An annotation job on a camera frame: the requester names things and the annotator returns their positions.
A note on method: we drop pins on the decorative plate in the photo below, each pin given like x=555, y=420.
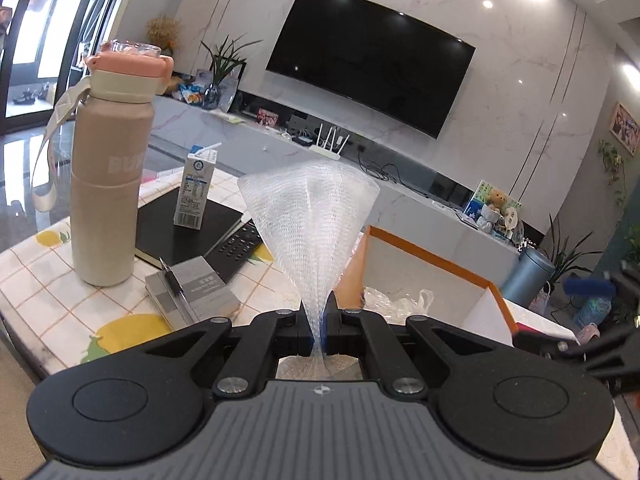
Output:
x=512, y=220

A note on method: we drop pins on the black framed glass door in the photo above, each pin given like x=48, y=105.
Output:
x=50, y=20

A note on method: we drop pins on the green picture card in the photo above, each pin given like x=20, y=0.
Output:
x=480, y=192

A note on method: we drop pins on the black wall television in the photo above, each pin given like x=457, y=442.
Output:
x=370, y=55

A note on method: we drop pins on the black remote control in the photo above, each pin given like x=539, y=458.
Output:
x=235, y=250

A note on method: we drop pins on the dried flowers in dark vase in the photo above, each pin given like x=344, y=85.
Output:
x=162, y=32

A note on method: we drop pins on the small black box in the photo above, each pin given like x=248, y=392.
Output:
x=303, y=137

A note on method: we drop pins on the orange-rimmed white bin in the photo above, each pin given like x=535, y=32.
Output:
x=352, y=270

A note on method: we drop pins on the blue water jug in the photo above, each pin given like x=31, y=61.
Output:
x=595, y=312

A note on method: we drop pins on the framed wall picture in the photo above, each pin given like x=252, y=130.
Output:
x=625, y=130

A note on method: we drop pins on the hanging vine plant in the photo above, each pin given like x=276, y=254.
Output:
x=610, y=157

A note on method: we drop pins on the black notebook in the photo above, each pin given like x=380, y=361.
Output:
x=160, y=230

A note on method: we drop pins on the blue-grey trash bin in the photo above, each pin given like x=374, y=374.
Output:
x=527, y=275

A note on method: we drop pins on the leafy green plant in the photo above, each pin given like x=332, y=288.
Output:
x=632, y=245

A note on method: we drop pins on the pink photo card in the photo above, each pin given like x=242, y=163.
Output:
x=267, y=117

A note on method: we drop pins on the black pen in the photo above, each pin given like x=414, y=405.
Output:
x=175, y=280

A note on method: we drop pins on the clear plastic bag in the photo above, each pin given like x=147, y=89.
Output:
x=395, y=305

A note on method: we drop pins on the white foam mesh net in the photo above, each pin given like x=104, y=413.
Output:
x=310, y=220

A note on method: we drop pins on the white lace tablecloth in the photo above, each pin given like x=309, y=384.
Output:
x=540, y=316

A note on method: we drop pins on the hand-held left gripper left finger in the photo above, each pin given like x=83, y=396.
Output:
x=295, y=335

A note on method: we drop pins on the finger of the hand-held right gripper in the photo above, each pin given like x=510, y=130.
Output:
x=590, y=287
x=550, y=346

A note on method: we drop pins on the white router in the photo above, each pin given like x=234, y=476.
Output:
x=325, y=150

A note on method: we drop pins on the beige bottle with pink lid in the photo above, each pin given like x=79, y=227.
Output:
x=105, y=200

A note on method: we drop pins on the grey marble television console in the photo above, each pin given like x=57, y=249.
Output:
x=440, y=230

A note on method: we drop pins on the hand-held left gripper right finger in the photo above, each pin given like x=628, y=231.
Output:
x=342, y=335

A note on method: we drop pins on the long-leaved potted plant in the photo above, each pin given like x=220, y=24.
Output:
x=565, y=255

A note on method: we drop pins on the small woven bag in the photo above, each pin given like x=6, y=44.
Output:
x=540, y=300

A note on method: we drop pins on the grey card box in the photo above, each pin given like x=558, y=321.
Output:
x=210, y=295

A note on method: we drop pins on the checked lemon print tablecloth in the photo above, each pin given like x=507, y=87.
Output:
x=45, y=285

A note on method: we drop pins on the pile of snack bags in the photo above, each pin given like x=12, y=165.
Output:
x=192, y=92

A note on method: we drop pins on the teddy bear bouquet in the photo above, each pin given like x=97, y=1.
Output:
x=492, y=210

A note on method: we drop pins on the green plant in glass vase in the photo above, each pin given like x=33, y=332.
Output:
x=211, y=97

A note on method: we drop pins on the beige sofa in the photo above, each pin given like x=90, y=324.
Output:
x=15, y=410

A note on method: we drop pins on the white and blue milk carton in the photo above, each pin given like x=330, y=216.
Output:
x=192, y=195

